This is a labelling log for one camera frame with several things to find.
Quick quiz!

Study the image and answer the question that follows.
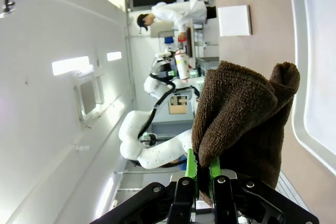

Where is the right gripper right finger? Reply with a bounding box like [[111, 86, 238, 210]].
[[208, 155, 320, 224]]

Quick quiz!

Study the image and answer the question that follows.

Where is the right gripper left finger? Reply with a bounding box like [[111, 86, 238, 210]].
[[97, 148, 198, 224]]

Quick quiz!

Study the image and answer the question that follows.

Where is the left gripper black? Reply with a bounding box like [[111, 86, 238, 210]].
[[154, 52, 176, 78]]

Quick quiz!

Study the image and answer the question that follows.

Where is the brown terry cloth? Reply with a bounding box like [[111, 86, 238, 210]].
[[191, 60, 301, 206]]

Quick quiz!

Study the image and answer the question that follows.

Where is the cardboard box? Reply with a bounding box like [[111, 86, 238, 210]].
[[169, 95, 188, 115]]

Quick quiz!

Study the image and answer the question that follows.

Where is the person's blue clothed torso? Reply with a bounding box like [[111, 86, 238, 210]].
[[172, 155, 188, 169]]

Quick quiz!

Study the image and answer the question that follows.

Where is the small rectangular ceiling light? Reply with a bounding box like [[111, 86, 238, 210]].
[[106, 51, 123, 62]]

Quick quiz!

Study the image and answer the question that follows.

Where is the person in white coat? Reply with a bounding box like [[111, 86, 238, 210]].
[[136, 0, 217, 36]]

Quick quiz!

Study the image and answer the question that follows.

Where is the ceiling air conditioner vent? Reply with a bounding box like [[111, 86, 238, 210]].
[[72, 76, 105, 123]]

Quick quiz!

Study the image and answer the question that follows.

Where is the white lint roller case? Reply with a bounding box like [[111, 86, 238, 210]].
[[217, 5, 253, 38]]

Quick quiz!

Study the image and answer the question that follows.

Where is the large rectangular ceiling light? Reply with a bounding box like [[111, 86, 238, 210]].
[[51, 56, 90, 76]]

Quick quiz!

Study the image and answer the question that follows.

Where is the white plastic tray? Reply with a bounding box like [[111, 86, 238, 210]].
[[289, 0, 336, 178]]

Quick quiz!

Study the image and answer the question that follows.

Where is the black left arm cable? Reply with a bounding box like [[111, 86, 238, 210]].
[[137, 73, 177, 141]]

